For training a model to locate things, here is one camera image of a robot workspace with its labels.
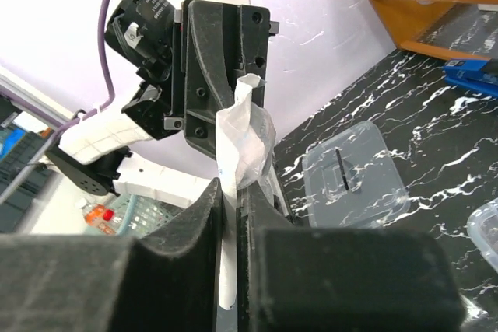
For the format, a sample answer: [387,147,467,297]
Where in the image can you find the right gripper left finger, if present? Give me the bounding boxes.
[1,179,223,331]

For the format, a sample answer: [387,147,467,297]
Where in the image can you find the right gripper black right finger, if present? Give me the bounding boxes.
[238,183,466,331]

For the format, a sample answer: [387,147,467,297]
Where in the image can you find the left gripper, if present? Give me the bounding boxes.
[105,0,279,159]

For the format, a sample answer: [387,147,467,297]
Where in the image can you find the white blue medicine packet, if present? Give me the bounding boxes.
[216,73,276,310]

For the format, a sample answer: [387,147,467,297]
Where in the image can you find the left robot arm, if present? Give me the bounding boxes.
[47,0,279,208]

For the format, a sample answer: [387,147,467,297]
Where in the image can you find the plastic bottle red cap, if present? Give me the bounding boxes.
[77,198,117,235]

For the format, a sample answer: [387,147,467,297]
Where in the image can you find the orange wooden shelf rack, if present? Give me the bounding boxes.
[369,0,497,60]

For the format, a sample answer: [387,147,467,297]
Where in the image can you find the clear divider tray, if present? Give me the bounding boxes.
[467,199,498,272]

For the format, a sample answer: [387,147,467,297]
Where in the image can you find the blue stapler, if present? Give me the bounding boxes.
[443,58,498,98]

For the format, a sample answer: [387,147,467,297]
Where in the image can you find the clear box lid with handle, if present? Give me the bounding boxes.
[302,121,410,229]

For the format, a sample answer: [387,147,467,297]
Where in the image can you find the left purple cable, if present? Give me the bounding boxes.
[0,0,135,123]

